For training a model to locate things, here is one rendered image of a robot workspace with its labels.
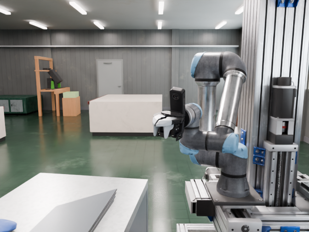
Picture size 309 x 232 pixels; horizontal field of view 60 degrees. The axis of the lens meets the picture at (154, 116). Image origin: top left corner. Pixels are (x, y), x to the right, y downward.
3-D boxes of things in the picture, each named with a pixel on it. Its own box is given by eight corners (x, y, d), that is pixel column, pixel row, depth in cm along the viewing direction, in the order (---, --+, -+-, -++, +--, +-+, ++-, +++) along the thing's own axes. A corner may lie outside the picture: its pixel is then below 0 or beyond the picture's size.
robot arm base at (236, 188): (213, 183, 135) (214, 165, 133) (243, 184, 135) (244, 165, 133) (220, 197, 120) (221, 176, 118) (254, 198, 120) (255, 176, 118)
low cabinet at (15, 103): (43, 110, 1165) (42, 94, 1155) (26, 115, 1012) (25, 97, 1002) (4, 110, 1166) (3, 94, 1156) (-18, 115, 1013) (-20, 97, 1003)
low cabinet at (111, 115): (88, 136, 685) (87, 101, 671) (107, 120, 911) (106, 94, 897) (161, 136, 679) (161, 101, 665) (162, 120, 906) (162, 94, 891)
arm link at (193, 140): (204, 158, 99) (205, 129, 97) (176, 154, 104) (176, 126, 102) (209, 152, 106) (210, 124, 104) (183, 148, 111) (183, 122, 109)
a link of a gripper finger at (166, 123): (163, 143, 75) (175, 136, 83) (165, 123, 74) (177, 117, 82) (153, 141, 76) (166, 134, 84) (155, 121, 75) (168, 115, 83)
